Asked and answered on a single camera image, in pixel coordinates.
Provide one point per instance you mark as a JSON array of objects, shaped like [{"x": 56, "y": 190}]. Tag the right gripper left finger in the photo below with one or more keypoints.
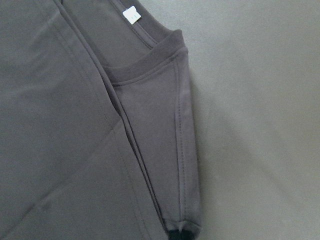
[{"x": 174, "y": 235}]

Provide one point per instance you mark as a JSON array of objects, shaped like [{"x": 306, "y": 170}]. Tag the brown t-shirt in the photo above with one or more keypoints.
[{"x": 97, "y": 138}]

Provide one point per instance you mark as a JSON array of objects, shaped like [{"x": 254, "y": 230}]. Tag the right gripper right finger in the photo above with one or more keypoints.
[{"x": 186, "y": 235}]

